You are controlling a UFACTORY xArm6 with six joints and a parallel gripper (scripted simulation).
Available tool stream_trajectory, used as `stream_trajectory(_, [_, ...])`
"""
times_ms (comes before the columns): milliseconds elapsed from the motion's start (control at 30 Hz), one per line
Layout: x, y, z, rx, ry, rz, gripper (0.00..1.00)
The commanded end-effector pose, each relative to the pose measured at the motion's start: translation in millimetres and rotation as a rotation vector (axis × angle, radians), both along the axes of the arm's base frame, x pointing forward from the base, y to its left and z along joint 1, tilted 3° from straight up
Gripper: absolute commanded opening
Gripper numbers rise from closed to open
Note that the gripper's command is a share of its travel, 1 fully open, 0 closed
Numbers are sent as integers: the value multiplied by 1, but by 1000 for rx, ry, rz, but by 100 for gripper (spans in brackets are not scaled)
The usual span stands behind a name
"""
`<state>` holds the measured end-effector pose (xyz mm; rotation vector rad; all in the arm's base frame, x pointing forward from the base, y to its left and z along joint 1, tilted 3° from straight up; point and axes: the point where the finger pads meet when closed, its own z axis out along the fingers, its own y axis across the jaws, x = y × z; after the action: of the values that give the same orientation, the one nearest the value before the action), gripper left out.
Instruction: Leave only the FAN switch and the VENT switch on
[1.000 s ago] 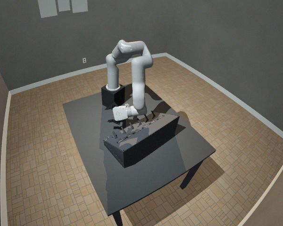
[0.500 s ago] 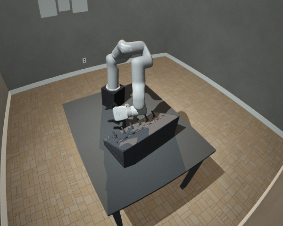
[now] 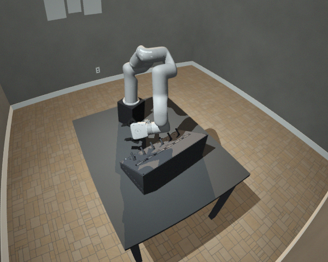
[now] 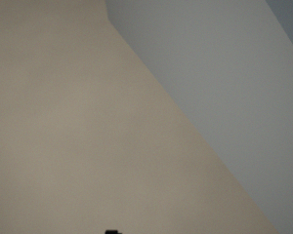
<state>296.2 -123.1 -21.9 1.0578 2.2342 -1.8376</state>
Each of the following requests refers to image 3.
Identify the black switch console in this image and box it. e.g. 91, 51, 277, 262
120, 129, 208, 195

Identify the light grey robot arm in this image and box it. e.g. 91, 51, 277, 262
122, 45, 177, 135

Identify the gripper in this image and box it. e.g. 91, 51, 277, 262
121, 118, 149, 144

